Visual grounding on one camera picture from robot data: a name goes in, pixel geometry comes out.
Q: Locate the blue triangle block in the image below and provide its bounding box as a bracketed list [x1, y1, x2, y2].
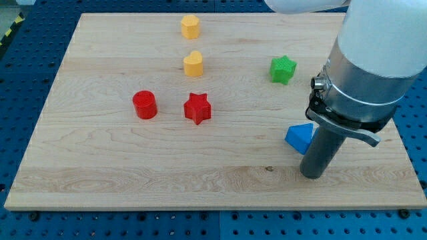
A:
[284, 123, 314, 155]

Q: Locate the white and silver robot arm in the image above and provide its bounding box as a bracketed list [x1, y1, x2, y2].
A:
[266, 0, 426, 147]

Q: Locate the red star block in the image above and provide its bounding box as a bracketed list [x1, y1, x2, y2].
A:
[183, 93, 211, 125]

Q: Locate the yellow heart block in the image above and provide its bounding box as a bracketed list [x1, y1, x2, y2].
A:
[183, 51, 203, 77]

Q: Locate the light wooden board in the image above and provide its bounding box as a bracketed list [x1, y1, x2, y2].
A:
[5, 13, 426, 211]

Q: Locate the red cylinder block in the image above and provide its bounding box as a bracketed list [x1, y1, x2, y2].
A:
[132, 90, 157, 119]

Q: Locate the green star block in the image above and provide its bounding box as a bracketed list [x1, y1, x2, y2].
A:
[270, 55, 297, 85]

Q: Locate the yellow hexagon block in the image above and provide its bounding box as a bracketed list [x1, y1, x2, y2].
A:
[181, 15, 200, 39]

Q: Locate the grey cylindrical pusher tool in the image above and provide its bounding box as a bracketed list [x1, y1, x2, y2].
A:
[300, 127, 346, 179]

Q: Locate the black yellow hazard tape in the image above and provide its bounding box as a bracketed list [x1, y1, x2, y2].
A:
[1, 12, 25, 48]

